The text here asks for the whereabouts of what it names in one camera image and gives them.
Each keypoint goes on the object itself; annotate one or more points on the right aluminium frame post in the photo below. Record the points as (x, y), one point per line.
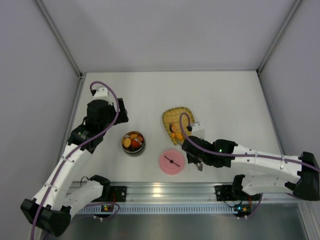
(276, 40)

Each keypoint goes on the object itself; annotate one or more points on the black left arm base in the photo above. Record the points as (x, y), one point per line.
(113, 194)

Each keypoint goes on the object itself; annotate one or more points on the orange fish shaped cake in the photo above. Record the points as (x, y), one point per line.
(177, 135)

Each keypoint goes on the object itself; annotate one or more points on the green bamboo woven tray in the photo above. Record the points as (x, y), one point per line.
(173, 116)

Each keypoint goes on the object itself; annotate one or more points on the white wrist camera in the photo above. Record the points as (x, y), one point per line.
(101, 93)
(196, 129)

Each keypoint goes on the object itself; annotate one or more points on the aluminium mounting rail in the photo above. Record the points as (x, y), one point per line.
(170, 192)

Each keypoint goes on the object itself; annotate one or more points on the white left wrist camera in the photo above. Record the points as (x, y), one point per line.
(101, 93)

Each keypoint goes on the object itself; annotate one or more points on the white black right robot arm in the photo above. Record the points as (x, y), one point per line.
(258, 172)

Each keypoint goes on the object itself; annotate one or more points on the left aluminium frame post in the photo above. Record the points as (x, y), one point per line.
(39, 4)

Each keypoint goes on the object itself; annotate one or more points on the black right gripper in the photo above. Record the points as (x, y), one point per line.
(194, 155)

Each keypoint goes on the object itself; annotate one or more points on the beige flower shaped cookie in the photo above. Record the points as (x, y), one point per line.
(134, 136)

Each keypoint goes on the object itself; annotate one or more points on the black white sushi roll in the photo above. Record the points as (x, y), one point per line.
(132, 149)

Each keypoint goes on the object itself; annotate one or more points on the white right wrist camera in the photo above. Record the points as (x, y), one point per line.
(196, 129)

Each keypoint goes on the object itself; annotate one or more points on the red brown fried chicken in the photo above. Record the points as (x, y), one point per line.
(135, 144)

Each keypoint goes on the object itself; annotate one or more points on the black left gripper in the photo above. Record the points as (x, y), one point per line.
(121, 111)

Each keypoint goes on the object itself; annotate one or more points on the pink round lid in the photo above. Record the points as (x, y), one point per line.
(171, 162)

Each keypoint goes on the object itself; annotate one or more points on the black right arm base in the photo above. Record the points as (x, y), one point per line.
(232, 193)

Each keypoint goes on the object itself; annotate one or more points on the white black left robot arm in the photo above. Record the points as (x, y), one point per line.
(52, 208)

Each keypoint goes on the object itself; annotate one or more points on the stainless steel round bowl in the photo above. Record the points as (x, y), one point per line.
(143, 144)

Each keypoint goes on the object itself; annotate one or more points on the white slotted cable duct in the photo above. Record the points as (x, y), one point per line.
(157, 209)

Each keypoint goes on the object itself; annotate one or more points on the stainless steel tongs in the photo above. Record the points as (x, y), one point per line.
(199, 167)

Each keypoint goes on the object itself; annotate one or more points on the aluminium frame post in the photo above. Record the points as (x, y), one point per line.
(276, 40)
(39, 4)

